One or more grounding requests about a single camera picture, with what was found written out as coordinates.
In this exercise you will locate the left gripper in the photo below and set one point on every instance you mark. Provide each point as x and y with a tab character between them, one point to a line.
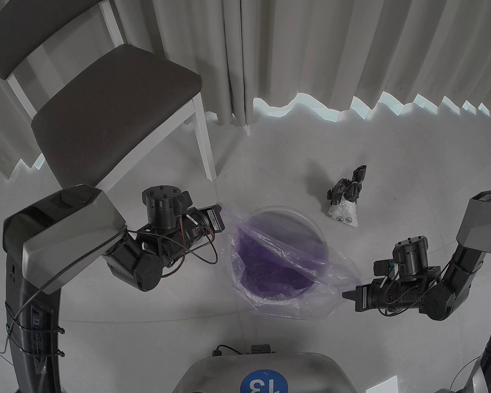
200	225

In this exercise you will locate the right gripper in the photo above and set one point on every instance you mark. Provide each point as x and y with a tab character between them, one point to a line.
372	297

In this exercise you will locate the purple plastic bag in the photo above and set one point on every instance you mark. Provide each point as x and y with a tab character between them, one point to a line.
270	260

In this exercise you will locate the black plastic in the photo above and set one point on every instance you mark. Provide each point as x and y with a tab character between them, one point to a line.
350	186

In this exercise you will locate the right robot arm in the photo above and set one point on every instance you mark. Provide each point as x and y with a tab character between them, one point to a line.
480	223

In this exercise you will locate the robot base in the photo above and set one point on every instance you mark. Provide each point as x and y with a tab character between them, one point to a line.
212	375

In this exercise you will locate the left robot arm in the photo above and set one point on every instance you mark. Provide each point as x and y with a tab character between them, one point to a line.
65	227

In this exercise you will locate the white trash bin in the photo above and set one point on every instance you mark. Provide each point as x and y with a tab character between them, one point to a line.
307	223

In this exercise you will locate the white chair with grey seat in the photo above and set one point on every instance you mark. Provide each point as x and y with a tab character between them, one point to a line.
118	96

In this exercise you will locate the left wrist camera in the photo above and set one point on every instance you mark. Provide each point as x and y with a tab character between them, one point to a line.
186	201

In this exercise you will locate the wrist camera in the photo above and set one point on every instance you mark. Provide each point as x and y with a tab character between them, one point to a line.
186	201
382	267

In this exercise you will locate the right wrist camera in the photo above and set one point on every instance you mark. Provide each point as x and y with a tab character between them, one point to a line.
382	267

